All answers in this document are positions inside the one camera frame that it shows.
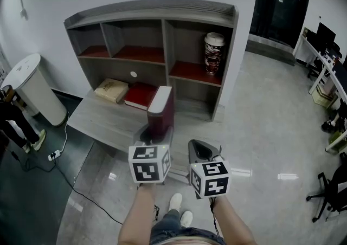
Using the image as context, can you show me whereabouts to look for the patterned tall cup with lid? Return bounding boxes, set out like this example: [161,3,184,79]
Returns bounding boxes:
[203,31,226,76]

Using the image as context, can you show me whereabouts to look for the black right wrist cord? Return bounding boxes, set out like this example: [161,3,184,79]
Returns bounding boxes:
[210,197,219,237]

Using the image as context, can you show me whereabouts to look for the dark desk divider panel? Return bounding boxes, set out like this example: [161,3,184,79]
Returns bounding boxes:
[332,59,347,83]

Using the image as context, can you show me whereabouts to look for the person's left white shoe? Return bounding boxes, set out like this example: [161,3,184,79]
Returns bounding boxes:
[168,193,183,212]

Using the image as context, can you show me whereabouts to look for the person's denim shorts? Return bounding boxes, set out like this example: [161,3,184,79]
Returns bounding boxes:
[149,210,227,245]

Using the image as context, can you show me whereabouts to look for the white power cable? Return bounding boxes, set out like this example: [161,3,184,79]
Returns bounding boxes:
[58,111,70,154]

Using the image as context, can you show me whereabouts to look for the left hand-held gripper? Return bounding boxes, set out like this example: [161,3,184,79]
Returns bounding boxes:
[127,125,175,185]

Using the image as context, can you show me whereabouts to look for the person's white shoe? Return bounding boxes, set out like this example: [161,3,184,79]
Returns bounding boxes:
[180,210,194,228]
[168,193,183,212]

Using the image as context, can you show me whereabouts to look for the person's right forearm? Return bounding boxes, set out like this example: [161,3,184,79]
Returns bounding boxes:
[210,196,257,245]

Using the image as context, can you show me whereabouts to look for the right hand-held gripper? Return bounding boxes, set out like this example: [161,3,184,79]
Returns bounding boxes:
[188,139,233,200]

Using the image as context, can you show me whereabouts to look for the black double door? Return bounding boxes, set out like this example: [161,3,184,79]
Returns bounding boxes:
[248,0,314,49]

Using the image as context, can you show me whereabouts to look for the long white office desk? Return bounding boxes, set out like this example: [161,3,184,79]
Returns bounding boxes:
[292,34,347,154]

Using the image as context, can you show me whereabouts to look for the black floor cable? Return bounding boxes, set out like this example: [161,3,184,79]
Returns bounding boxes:
[8,151,124,225]

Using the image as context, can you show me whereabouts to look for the person's right white shoe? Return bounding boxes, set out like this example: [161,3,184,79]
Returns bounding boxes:
[180,210,194,228]

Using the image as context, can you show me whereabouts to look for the grey wooden shelf unit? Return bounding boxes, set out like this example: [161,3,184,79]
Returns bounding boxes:
[63,0,240,123]

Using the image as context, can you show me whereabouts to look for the tan box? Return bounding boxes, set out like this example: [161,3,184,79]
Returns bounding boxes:
[94,78,130,104]

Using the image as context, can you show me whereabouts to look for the person's left forearm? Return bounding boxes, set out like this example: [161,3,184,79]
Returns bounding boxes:
[118,183,158,245]

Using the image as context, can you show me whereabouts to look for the white cylindrical machine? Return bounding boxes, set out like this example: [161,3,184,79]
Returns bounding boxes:
[1,53,68,127]

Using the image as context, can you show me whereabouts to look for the black office chair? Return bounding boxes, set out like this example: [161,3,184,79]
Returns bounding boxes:
[307,59,322,78]
[305,162,347,223]

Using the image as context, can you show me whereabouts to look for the yellow-green storage crate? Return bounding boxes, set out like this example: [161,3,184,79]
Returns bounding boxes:
[329,131,347,147]
[311,86,337,104]

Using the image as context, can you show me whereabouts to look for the black computer monitor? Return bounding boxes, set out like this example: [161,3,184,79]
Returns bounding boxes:
[316,22,336,47]

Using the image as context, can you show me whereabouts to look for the dark red thick book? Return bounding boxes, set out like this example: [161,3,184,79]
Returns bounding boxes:
[146,86,175,138]

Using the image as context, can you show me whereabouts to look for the grey wooden shelf desk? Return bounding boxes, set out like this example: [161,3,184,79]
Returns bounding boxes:
[63,0,240,170]

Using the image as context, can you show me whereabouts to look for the grey door ramp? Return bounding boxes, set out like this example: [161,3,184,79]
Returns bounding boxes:
[245,35,296,67]

